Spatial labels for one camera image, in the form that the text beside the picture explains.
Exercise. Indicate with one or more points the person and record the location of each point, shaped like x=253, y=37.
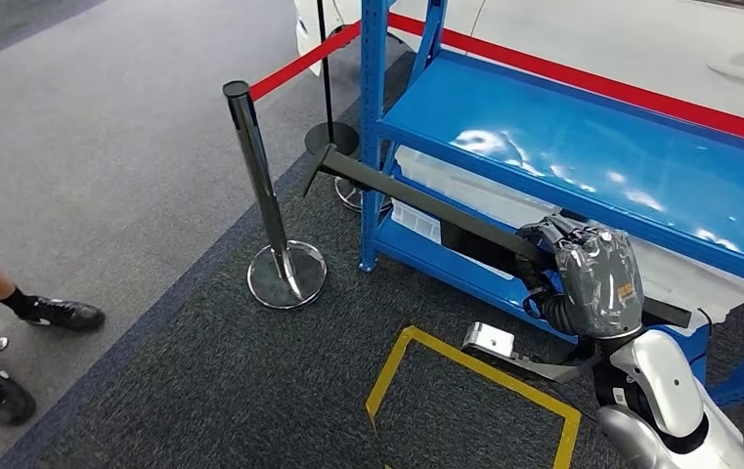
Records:
x=60, y=314

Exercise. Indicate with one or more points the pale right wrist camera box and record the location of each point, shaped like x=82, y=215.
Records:
x=488, y=338

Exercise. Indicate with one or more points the yellow floor tape square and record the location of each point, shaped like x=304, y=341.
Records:
x=475, y=364

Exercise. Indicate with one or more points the long black plastic part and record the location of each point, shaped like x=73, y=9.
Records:
x=410, y=196

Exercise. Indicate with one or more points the black stanchion post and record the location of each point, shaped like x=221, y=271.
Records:
x=332, y=139

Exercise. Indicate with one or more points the white car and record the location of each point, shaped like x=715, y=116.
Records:
x=572, y=39

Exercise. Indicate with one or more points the chrome stanchion post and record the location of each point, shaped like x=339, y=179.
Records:
x=349, y=197
x=258, y=168

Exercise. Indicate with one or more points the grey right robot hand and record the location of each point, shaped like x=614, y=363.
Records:
x=598, y=285

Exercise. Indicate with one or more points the blue metal shelf rack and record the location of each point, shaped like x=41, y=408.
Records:
x=540, y=116

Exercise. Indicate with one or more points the red barrier belt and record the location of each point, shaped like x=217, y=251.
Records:
x=307, y=61
x=604, y=84

